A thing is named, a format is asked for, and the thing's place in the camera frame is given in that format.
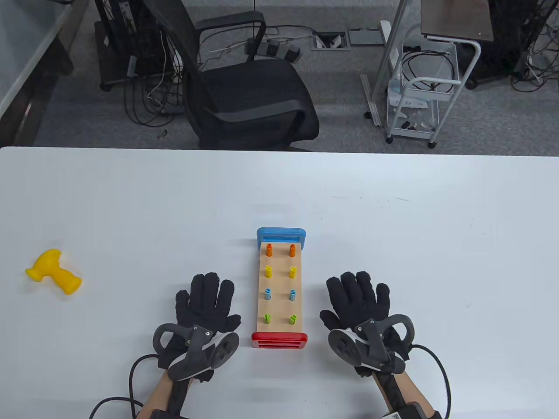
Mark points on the black office chair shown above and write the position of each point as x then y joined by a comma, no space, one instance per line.
253,96

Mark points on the black equipment stand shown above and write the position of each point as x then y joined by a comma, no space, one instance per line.
502,39

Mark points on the person's right hand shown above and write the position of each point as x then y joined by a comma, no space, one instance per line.
356,301

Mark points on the white rolling cart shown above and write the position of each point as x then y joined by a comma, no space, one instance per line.
410,133

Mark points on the grey floor plate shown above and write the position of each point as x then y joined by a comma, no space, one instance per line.
366,37

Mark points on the person's left forearm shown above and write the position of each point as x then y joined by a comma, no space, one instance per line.
155,397

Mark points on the person's right forearm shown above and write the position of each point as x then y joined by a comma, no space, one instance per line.
410,393

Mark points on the person's left hand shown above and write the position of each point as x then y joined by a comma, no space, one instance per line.
205,301

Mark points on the brown top desk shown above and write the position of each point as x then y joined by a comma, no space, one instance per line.
454,17

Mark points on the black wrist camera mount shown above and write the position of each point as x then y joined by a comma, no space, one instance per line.
410,412
163,414

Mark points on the grey side table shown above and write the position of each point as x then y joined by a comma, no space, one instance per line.
26,39

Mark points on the black equipment rack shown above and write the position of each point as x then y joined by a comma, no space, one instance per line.
118,56

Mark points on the black power adapters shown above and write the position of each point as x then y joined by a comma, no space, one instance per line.
279,48

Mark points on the black hand controller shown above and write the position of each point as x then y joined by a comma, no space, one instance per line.
345,345
222,347

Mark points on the yellow toy hammer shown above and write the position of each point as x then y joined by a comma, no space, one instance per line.
54,270

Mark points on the metal floor socket box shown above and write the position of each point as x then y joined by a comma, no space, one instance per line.
330,41

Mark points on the aluminium frame post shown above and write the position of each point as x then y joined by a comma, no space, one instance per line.
371,100

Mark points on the rainbow hammer bench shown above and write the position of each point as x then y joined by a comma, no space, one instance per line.
279,283

